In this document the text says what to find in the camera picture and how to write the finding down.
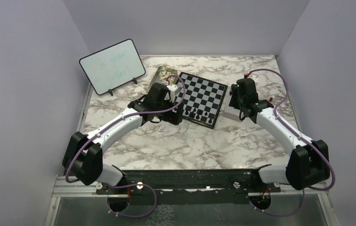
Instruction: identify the black chess rook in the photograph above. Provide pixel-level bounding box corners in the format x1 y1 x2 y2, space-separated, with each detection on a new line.
189 111 195 118

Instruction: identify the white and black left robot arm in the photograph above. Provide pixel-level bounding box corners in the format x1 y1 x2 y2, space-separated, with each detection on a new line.
62 83 185 194

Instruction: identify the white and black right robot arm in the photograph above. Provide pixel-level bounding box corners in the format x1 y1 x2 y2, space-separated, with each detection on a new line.
229 78 331 192

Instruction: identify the pile of white chess pieces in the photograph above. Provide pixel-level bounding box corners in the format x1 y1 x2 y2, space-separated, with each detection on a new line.
159 70 177 84

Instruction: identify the pink tin box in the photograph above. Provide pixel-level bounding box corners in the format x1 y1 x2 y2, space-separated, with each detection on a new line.
222 105 241 121

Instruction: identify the black and silver chessboard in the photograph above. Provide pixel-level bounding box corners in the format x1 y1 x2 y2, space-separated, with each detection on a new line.
180 72 228 129

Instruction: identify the small whiteboard with stand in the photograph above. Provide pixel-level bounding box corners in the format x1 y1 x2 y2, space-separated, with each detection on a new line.
79 39 146 95

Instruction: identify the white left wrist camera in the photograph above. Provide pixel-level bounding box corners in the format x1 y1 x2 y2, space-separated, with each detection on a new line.
165 84 181 102

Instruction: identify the black mounting rail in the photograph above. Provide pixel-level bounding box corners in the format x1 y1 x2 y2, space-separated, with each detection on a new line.
53 168 291 206

